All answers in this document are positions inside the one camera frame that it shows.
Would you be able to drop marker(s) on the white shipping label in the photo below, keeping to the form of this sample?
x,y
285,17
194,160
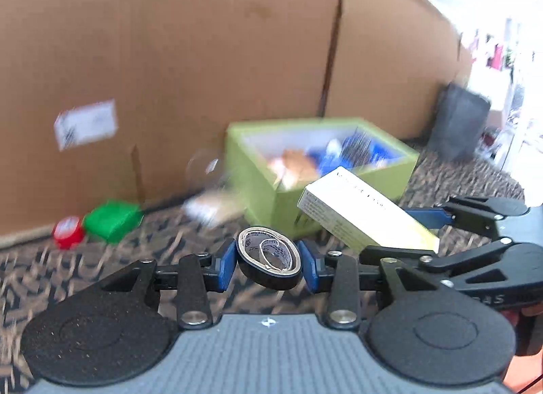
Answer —
x,y
87,122

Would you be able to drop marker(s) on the lime green box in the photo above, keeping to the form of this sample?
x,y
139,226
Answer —
x,y
254,190

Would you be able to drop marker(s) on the grey bag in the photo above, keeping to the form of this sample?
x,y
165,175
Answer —
x,y
460,122

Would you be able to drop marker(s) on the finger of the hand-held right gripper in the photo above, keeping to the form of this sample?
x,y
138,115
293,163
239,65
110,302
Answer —
x,y
428,216
466,256

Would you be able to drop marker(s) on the large brown cardboard wall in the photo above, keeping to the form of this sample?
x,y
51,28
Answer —
x,y
191,37

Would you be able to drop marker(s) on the blue packet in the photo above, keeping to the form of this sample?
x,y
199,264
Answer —
x,y
326,158

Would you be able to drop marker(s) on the green plastic container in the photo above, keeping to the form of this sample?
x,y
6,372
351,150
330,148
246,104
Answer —
x,y
112,221

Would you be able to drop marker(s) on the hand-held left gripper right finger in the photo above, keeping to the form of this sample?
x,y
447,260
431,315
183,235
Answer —
x,y
306,269

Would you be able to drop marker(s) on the leopard print rug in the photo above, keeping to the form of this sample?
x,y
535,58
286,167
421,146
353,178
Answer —
x,y
466,177

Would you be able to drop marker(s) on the red cap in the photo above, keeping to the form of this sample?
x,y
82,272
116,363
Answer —
x,y
68,232

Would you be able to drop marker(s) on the yellow white box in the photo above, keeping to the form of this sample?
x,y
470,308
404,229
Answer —
x,y
360,211

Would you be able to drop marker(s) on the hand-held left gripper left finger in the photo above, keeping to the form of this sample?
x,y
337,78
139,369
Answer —
x,y
229,269

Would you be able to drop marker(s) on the black tape roll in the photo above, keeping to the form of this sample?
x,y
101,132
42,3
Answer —
x,y
263,276

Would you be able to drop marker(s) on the black mat with tan letters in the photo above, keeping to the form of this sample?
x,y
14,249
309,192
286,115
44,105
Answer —
x,y
106,258

